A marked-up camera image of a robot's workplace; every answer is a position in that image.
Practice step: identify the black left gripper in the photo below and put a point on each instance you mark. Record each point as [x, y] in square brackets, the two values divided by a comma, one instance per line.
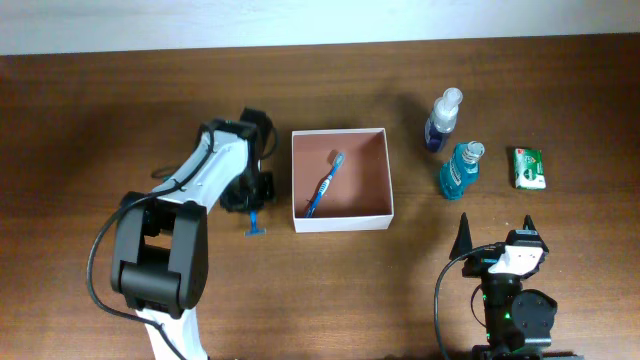
[234, 204]

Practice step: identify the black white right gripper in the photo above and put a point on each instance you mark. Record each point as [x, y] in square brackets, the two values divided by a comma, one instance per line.
[479, 263]

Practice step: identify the blue disposable razor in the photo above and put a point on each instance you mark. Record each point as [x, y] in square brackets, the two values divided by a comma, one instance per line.
[254, 229]

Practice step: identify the blue Listerine mouthwash bottle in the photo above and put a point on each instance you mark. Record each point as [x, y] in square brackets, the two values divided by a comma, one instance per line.
[461, 170]

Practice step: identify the blue toothbrush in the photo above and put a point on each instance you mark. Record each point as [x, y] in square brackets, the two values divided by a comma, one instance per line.
[337, 162]

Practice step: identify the clear pump bottle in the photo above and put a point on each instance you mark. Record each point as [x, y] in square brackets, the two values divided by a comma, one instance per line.
[442, 120]

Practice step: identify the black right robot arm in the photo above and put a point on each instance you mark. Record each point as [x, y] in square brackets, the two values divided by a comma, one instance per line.
[517, 321]

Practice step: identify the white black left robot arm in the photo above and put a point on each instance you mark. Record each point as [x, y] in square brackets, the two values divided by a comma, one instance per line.
[160, 260]

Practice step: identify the green Dettol soap bar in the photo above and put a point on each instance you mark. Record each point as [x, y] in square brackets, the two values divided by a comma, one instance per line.
[528, 169]

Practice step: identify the white box, pink interior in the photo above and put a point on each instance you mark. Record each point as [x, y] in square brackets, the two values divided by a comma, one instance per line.
[360, 195]

